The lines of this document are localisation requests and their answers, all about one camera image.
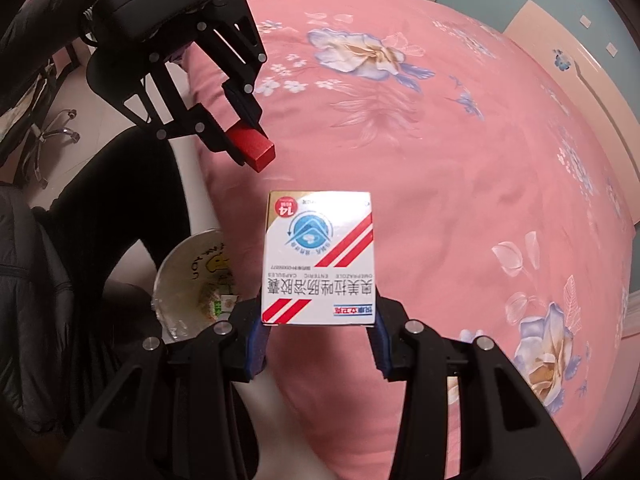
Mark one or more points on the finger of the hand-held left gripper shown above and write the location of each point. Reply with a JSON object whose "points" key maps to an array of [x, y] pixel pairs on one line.
{"points": [[215, 137], [250, 107]]}

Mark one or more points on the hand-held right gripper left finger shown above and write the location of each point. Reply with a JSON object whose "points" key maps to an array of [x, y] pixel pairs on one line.
{"points": [[257, 345]]}

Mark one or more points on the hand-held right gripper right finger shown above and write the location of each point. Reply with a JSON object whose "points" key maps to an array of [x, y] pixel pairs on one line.
{"points": [[382, 345]]}

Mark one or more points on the red box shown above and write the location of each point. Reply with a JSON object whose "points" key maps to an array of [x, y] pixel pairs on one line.
{"points": [[255, 147]]}

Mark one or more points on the white printed paper bowl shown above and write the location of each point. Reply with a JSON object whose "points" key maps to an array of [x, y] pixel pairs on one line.
{"points": [[185, 270]]}

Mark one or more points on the white medicine box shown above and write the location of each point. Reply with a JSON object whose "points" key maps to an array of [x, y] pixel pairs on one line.
{"points": [[320, 260]]}

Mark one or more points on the person's left forearm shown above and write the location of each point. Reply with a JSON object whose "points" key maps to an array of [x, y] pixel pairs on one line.
{"points": [[45, 15]]}

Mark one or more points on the crumpled green white wrapper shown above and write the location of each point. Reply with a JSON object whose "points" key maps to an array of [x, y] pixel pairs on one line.
{"points": [[217, 305]]}

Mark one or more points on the office chair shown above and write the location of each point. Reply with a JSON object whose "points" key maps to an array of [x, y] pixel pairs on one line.
{"points": [[55, 130]]}

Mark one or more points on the pink floral blanket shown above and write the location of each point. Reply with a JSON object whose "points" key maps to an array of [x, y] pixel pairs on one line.
{"points": [[450, 160]]}

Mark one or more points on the black padded jacket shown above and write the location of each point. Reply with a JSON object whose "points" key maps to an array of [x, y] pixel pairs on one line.
{"points": [[25, 285]]}

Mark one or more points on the beige headboard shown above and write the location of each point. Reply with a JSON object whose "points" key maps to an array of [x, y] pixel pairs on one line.
{"points": [[540, 35]]}

